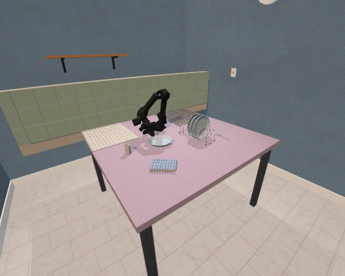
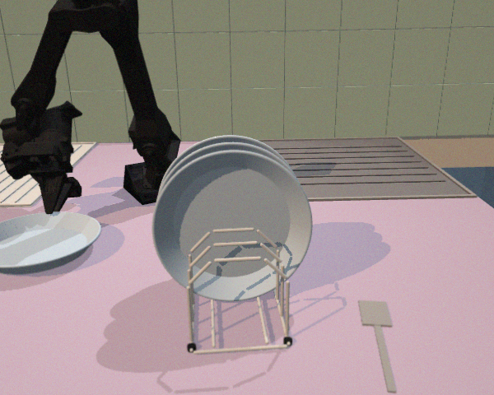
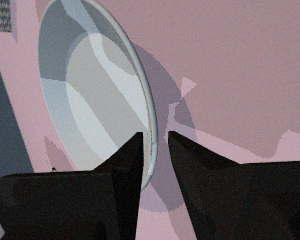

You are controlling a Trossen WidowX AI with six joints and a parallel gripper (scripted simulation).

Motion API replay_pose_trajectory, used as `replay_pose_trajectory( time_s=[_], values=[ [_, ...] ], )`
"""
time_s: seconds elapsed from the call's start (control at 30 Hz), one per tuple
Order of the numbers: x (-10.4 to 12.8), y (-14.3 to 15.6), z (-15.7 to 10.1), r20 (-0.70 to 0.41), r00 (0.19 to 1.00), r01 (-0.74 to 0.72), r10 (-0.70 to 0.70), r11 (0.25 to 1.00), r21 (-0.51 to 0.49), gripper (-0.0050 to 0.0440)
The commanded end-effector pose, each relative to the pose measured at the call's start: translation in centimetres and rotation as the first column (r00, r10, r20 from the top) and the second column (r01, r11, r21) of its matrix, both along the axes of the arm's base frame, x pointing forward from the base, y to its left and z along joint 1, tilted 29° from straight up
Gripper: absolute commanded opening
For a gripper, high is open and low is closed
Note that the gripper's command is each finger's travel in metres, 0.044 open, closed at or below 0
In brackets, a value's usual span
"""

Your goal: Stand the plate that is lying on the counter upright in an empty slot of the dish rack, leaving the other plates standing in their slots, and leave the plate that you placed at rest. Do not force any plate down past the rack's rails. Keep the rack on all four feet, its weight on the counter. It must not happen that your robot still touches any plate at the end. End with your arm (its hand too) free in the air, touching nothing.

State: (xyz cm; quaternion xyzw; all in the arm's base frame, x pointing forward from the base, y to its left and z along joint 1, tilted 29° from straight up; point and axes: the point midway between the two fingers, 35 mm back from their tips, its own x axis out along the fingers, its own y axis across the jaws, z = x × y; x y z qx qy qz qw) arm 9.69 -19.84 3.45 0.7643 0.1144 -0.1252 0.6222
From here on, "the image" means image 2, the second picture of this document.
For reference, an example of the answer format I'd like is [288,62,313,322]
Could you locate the beige wire dish rack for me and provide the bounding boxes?
[186,228,292,355]

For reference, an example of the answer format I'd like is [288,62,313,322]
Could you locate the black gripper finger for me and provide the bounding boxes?
[28,169,68,214]
[54,184,75,212]

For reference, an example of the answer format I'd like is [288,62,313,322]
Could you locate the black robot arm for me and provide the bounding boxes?
[0,0,180,189]

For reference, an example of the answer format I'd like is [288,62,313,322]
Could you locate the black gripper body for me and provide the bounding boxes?
[18,131,82,198]

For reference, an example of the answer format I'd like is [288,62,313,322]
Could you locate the beige ribbed draining mat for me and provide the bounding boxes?
[0,142,97,207]

